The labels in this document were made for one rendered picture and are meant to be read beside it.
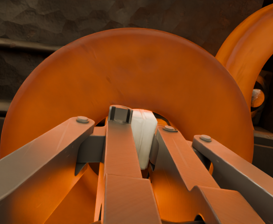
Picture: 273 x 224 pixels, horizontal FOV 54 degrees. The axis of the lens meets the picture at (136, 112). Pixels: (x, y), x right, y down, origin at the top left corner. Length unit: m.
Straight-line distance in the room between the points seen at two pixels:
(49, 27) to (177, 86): 0.19
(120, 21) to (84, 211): 0.20
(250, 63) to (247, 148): 0.09
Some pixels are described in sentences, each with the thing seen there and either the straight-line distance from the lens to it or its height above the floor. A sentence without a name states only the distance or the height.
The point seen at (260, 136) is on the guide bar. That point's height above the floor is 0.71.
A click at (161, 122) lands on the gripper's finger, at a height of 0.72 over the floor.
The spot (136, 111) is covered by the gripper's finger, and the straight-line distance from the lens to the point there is 0.15.
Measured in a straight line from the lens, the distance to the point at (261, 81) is 0.39.
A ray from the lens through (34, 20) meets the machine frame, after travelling 0.32.
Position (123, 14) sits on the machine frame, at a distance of 0.31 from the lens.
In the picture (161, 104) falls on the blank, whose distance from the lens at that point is 0.15.
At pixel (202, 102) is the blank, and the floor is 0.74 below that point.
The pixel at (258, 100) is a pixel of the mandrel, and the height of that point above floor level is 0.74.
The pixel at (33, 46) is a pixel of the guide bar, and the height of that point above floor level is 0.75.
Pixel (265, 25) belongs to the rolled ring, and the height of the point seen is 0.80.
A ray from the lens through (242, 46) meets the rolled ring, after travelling 0.25.
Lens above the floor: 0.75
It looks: 10 degrees down
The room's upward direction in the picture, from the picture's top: 12 degrees clockwise
